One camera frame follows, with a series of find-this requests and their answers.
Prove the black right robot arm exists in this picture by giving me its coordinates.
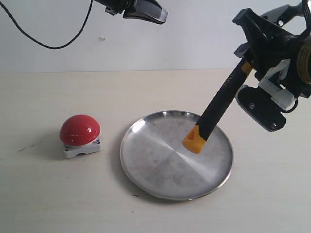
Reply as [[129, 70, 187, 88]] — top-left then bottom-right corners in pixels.
[[232, 0, 311, 99]]

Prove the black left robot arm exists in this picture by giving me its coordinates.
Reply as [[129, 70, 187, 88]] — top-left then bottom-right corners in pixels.
[[96, 0, 168, 25]]

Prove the red dome push button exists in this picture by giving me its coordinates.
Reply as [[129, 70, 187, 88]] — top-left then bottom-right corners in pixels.
[[59, 114, 103, 159]]

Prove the yellow black claw hammer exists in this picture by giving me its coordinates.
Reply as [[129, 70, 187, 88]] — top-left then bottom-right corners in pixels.
[[182, 59, 253, 154]]

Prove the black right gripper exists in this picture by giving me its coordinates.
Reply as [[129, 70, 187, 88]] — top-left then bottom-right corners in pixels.
[[232, 8, 311, 98]]

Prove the round stainless steel plate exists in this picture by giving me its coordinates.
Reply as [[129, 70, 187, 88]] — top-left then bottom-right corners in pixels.
[[119, 110, 234, 201]]

